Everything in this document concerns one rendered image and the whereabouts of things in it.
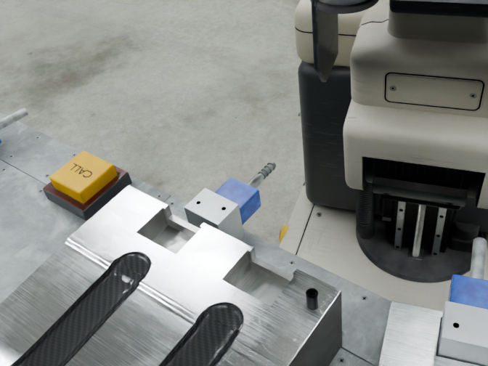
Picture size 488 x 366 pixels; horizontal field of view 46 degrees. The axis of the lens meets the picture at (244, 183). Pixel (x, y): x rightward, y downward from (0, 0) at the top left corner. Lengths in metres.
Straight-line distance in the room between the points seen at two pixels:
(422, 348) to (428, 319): 0.03
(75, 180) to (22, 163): 0.14
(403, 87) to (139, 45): 2.06
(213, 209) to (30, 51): 2.39
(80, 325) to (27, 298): 0.06
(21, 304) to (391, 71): 0.52
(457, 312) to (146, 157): 1.68
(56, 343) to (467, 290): 0.36
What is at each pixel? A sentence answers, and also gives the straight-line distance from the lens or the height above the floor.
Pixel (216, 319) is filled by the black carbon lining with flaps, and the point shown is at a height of 0.89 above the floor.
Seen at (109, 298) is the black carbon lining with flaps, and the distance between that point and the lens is 0.55.
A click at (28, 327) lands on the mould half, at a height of 0.88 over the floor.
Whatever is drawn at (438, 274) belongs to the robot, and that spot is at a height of 0.27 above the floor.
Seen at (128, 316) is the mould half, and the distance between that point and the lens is 0.52.
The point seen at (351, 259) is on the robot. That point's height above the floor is 0.28.
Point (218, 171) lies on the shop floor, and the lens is 1.95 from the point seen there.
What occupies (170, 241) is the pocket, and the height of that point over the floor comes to 0.86.
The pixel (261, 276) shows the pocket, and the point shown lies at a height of 0.86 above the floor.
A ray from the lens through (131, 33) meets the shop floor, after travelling 2.87.
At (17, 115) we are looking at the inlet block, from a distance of 0.91.
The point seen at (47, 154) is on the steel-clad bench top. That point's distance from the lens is 0.87.
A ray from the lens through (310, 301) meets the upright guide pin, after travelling 0.48.
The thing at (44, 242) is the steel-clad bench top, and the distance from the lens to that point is 0.74.
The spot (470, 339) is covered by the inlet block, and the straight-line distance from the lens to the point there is 0.50.
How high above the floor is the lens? 1.30
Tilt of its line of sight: 43 degrees down
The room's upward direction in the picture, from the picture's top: 10 degrees counter-clockwise
